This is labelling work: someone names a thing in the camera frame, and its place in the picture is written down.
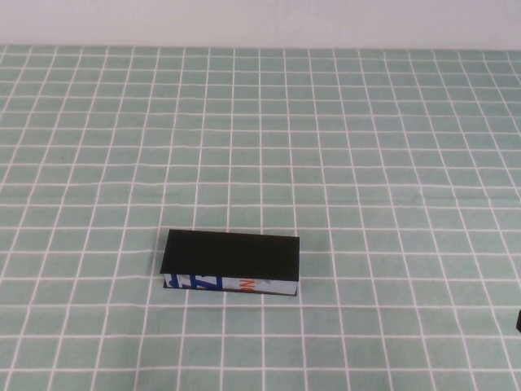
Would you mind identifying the black printed glasses case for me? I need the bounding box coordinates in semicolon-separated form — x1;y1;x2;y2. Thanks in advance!
160;228;302;297

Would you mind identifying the green white grid tablecloth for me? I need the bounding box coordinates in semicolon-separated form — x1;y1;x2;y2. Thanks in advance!
0;43;521;391

